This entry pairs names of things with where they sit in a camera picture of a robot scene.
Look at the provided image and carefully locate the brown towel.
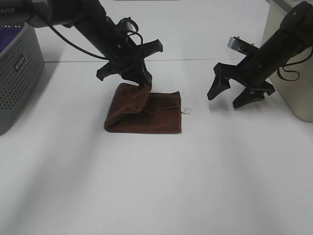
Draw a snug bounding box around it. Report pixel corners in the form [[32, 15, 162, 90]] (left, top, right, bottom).
[[104, 83, 181, 134]]

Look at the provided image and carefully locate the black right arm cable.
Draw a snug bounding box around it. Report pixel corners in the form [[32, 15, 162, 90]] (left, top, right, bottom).
[[277, 46, 313, 81]]

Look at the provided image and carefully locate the beige storage bin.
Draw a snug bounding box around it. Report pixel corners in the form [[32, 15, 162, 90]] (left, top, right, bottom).
[[261, 0, 313, 122]]

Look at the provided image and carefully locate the white towel label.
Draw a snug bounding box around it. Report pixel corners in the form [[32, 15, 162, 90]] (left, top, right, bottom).
[[181, 107, 192, 115]]

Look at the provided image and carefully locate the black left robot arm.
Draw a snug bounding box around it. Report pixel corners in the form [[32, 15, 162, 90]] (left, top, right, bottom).
[[0, 0, 163, 85]]

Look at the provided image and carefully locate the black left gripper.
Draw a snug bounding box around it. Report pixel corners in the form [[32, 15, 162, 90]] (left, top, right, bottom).
[[96, 17, 163, 87]]

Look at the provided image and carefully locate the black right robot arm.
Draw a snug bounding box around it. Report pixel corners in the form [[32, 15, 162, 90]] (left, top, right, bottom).
[[207, 1, 313, 109]]

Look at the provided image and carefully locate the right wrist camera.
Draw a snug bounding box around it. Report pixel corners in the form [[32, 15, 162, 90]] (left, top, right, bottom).
[[227, 36, 259, 55]]

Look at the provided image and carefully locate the purple cloth in basket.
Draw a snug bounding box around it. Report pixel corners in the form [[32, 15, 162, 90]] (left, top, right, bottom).
[[0, 27, 21, 52]]

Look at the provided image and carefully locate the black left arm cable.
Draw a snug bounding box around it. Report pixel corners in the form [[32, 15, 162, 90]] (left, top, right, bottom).
[[46, 17, 145, 61]]

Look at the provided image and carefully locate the grey perforated laundry basket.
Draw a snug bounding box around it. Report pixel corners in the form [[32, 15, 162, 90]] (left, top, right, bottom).
[[0, 23, 45, 134]]

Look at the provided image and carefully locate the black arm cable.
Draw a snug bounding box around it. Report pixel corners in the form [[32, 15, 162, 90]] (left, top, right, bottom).
[[46, 17, 145, 61], [277, 46, 313, 81]]

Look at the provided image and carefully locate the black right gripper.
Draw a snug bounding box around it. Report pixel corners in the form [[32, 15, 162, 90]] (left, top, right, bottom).
[[206, 29, 276, 109]]

